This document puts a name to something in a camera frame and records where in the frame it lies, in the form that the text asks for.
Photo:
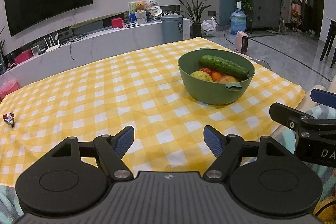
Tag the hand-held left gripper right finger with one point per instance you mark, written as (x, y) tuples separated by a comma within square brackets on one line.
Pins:
[(214, 141)]

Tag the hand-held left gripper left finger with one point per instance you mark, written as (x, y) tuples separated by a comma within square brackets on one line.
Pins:
[(124, 141)]

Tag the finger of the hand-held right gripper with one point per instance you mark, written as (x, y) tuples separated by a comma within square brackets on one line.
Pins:
[(288, 115), (324, 98)]

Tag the green colander bowl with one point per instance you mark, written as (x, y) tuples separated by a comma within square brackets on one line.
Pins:
[(210, 92)]

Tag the yellow apple with red blush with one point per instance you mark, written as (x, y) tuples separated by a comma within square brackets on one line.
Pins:
[(227, 79)]

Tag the orange mandarin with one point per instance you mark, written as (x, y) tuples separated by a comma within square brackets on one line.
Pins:
[(215, 75)]

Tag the yellow-green apple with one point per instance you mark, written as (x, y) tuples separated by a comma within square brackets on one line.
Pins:
[(200, 76)]

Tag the red cherry tomato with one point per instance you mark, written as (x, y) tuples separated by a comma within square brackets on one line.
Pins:
[(206, 70)]

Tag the green cucumber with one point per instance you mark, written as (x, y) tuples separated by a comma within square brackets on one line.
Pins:
[(223, 65)]

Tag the clear plastic chair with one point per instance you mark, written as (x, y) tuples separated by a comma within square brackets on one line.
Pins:
[(262, 64)]

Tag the black dining chair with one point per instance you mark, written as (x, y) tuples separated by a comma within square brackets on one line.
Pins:
[(329, 40)]

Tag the yellow checkered tablecloth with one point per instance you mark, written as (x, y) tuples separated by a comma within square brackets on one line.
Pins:
[(105, 82)]

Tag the pink space heater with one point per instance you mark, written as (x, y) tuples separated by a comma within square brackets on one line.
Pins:
[(241, 41)]

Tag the white marble television console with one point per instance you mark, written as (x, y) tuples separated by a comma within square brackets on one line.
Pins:
[(105, 43)]

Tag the dark grey cabinet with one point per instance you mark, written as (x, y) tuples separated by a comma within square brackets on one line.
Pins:
[(265, 11)]

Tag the blue water jug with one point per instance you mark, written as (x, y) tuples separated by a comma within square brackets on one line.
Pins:
[(238, 22)]

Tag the tall-leaf potted plant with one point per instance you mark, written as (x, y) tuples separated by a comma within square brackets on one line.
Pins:
[(196, 29)]

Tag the white plastic bag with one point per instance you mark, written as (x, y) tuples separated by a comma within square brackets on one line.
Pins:
[(208, 28)]

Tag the red candy wrapper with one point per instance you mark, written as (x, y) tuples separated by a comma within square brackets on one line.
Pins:
[(9, 119)]

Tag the red box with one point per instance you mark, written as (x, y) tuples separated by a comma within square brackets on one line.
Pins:
[(116, 23)]

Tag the grey-blue trash bin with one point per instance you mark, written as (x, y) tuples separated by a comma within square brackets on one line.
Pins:
[(172, 29)]

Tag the white router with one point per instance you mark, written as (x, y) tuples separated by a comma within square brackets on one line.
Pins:
[(52, 46)]

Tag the grey soundbar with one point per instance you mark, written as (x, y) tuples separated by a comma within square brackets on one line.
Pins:
[(86, 27)]

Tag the white ribbed pot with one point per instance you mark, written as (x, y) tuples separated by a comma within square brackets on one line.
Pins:
[(141, 18)]

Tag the pink plastic basket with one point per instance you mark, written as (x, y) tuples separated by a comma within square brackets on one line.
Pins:
[(9, 88)]

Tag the small white desk device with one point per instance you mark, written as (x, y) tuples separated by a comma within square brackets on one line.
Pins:
[(35, 50)]

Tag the teal patterned cloth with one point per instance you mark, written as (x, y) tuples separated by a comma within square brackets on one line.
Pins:
[(8, 203)]

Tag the pink rectangular box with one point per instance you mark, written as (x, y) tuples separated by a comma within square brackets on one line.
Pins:
[(22, 57)]

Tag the brown teddy bear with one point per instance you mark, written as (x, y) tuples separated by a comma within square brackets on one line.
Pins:
[(141, 6)]

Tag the printed picture board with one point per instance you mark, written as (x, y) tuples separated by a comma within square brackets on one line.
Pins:
[(155, 7)]

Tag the thin-leaf green plant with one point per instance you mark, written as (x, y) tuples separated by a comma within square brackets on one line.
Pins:
[(2, 50)]

